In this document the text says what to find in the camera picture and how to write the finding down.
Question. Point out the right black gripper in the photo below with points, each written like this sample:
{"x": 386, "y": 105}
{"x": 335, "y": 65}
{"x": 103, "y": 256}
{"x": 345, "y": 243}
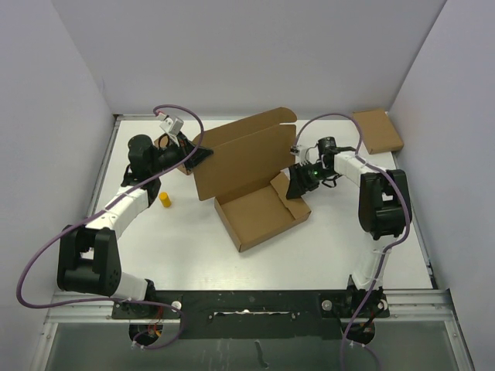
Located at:
{"x": 298, "y": 182}

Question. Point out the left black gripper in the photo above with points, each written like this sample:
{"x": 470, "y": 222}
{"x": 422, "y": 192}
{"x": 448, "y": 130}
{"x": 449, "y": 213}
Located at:
{"x": 185, "y": 148}

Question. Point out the large cardboard box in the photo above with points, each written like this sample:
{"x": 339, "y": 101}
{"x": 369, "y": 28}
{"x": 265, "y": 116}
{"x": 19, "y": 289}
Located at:
{"x": 245, "y": 176}

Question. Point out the small yellow object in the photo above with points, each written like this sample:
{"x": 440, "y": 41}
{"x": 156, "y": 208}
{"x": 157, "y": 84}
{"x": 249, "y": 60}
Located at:
{"x": 165, "y": 199}

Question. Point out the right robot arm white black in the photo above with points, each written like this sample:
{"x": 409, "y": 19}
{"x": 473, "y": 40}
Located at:
{"x": 384, "y": 205}

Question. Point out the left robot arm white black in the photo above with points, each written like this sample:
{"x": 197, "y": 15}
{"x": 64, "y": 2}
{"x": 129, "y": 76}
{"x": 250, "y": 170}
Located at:
{"x": 89, "y": 260}

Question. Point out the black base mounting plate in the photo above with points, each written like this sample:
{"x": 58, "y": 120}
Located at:
{"x": 258, "y": 314}

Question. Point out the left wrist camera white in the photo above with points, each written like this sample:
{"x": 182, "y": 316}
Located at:
{"x": 171, "y": 125}

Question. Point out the aluminium frame rail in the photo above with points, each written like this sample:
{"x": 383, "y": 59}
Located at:
{"x": 422, "y": 332}

